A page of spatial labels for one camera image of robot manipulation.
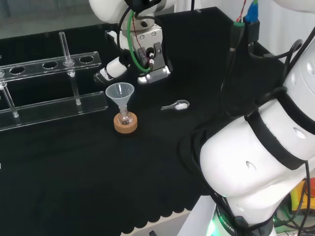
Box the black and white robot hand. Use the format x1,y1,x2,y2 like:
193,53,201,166
93,29,138,83

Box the clear glass weighing funnel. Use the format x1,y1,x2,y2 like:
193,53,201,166
161,99,190,111

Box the translucent plastic funnel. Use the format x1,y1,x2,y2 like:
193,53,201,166
105,83,135,114

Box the clear acrylic funnel stand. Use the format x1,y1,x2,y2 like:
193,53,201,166
0,31,109,132

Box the small round-bottom glass flask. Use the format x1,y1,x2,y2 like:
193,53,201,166
117,108,133,125

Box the black cloth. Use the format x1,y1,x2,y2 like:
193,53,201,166
0,6,288,235

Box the yellow stop button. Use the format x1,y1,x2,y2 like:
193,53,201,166
291,177,315,215

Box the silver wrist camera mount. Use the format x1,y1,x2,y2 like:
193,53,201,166
130,24,172,86

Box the cork ring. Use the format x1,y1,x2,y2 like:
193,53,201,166
113,112,138,135

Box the black cable with green plug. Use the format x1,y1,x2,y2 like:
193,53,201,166
220,21,245,116

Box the black cable with blue plug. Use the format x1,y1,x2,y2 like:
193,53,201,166
243,0,261,59

